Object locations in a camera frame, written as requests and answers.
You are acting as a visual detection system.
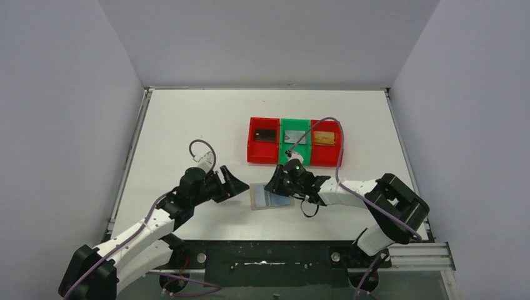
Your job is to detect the silver credit card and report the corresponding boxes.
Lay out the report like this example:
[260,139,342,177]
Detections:
[283,130,306,144]

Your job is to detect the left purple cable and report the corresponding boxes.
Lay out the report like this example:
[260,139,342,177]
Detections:
[62,139,218,300]

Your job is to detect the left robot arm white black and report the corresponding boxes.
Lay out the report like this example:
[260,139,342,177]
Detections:
[58,166,249,299]

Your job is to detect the purple cable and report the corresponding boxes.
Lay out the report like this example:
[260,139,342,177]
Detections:
[62,139,218,300]
[286,117,423,300]

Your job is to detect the black credit card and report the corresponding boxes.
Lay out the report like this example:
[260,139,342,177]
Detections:
[254,128,277,143]

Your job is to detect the right red plastic bin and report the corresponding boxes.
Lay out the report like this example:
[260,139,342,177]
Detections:
[310,121,343,167]

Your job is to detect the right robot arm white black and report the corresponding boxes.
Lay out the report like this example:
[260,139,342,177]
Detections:
[264,159,430,267]

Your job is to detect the green plastic bin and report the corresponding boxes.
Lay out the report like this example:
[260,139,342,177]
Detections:
[279,118,312,165]

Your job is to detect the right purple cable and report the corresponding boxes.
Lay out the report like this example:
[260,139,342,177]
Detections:
[286,117,423,300]

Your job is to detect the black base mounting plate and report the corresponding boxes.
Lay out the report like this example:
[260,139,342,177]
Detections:
[103,229,394,289]

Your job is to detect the red plastic bin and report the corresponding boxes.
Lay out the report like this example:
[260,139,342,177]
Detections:
[310,121,343,167]
[246,117,280,164]

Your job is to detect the left red plastic bin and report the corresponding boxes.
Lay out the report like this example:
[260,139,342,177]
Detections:
[246,117,280,164]

